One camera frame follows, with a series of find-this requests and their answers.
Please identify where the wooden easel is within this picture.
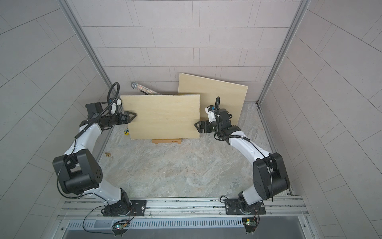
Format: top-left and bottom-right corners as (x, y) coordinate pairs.
(152, 139), (182, 144)

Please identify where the plywood board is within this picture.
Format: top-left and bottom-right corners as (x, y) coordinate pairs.
(121, 95), (200, 140)
(178, 73), (248, 125)

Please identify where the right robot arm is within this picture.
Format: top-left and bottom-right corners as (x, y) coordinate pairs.
(195, 105), (290, 214)

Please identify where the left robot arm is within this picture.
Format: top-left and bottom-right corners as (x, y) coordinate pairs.
(52, 102), (137, 217)

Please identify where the glitter microphone on stand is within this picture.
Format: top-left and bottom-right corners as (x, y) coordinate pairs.
(131, 82), (160, 95)

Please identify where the right circuit board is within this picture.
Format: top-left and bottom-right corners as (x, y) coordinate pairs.
(242, 217), (259, 233)

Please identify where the circuit board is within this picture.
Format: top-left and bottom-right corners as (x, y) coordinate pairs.
(242, 217), (259, 233)
(111, 220), (130, 237)

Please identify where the left circuit board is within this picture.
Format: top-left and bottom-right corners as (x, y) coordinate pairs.
(111, 220), (130, 237)

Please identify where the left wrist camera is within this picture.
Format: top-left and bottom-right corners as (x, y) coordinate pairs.
(110, 99), (121, 115)

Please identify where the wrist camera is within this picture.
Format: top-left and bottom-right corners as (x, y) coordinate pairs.
(205, 105), (216, 123)
(110, 99), (121, 115)

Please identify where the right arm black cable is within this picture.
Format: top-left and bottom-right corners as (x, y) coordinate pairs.
(214, 96), (274, 201)

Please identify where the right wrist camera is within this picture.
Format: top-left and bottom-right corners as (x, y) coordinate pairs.
(205, 105), (216, 123)

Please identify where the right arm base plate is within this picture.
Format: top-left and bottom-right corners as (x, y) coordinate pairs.
(222, 198), (266, 215)

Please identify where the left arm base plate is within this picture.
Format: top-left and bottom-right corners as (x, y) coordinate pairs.
(101, 200), (147, 217)

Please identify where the aluminium mounting rail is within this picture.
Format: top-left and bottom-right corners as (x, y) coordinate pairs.
(54, 196), (309, 220)

